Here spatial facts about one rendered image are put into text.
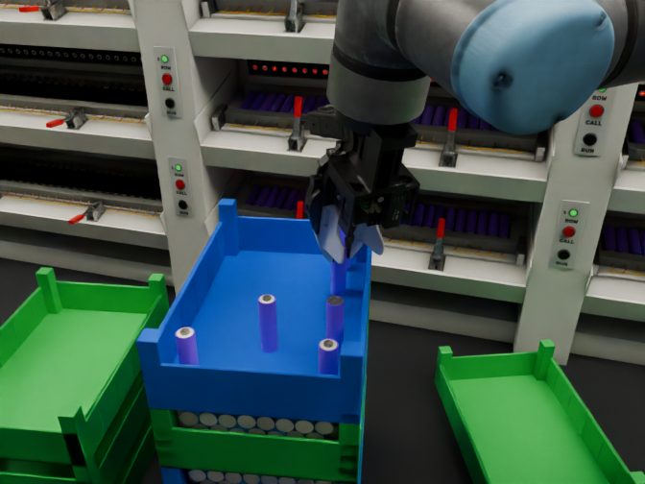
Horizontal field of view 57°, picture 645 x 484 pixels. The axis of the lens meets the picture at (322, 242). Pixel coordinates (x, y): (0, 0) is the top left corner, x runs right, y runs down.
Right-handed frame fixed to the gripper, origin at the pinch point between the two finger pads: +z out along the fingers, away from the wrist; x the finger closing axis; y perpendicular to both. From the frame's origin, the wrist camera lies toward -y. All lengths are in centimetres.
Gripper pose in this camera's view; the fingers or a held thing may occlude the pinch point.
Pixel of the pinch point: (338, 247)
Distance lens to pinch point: 69.4
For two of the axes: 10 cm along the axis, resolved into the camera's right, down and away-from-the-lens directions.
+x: 9.1, -2.0, 3.5
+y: 3.9, 6.5, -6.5
